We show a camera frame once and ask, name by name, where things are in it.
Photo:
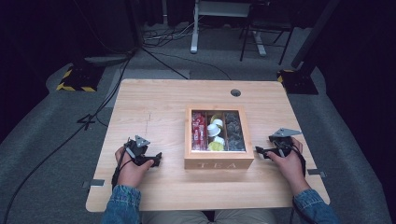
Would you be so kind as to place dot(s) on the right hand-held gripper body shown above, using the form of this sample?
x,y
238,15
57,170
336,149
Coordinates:
x,y
284,143

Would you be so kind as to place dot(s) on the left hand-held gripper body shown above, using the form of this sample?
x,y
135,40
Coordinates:
x,y
138,152

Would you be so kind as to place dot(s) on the person's left hand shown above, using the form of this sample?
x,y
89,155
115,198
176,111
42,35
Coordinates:
x,y
130,174

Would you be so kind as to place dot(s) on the person's right hand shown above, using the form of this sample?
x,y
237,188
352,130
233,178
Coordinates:
x,y
292,171

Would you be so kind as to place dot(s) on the stack of dark packets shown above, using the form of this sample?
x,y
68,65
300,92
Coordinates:
x,y
234,133

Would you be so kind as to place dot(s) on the white capsule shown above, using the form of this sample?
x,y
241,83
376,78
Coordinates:
x,y
219,122
219,140
213,130

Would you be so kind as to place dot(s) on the stack of red packets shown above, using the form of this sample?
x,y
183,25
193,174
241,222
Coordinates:
x,y
198,132

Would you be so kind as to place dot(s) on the yellow capsule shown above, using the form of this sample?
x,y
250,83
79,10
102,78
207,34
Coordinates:
x,y
214,118
215,146

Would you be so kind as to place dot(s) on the person's left leg beige pants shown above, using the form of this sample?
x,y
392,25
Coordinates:
x,y
174,218

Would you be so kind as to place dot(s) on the person's leg beige pants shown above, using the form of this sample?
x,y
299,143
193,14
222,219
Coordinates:
x,y
246,217
174,218

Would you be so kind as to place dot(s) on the yellow black striped stand base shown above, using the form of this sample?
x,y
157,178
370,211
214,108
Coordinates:
x,y
79,79
299,82

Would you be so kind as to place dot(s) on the person's right leg beige pants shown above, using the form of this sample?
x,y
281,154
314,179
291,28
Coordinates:
x,y
246,217

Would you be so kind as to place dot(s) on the grey table edge bracket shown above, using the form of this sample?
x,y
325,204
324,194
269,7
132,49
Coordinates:
x,y
316,172
93,183

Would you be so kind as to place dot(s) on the black slanted stand post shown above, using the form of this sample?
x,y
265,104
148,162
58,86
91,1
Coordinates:
x,y
313,37

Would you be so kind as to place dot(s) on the black metal chair frame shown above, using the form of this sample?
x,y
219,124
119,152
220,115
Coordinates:
x,y
267,29

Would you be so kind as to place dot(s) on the white metal desk frame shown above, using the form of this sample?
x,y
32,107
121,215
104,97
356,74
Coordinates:
x,y
195,34

